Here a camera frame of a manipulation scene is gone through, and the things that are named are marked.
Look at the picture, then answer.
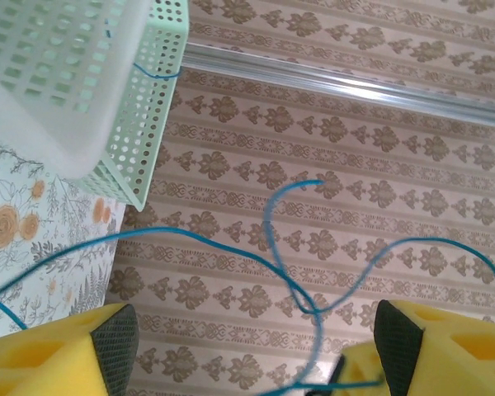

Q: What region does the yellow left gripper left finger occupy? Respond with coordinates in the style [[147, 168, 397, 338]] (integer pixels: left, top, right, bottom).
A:
[[0, 303, 140, 396]]

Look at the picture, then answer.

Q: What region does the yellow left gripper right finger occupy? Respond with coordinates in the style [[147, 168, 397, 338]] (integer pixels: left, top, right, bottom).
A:
[[337, 299, 495, 396]]

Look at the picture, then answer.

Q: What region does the blue cable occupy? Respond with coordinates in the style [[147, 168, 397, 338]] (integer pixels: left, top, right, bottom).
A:
[[101, 18, 182, 80], [0, 179, 495, 396]]

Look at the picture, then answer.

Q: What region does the floral tablecloth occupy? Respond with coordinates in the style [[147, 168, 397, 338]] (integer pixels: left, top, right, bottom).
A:
[[0, 127, 127, 342]]

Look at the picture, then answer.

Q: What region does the white plastic basket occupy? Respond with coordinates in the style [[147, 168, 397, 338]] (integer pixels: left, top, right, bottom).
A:
[[0, 0, 153, 182]]

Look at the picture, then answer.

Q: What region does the mint green plastic basket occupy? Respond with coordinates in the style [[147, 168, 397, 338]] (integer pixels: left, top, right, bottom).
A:
[[72, 0, 191, 212]]

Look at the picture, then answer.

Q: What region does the aluminium frame post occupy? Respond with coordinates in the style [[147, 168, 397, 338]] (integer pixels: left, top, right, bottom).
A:
[[181, 40, 495, 130]]

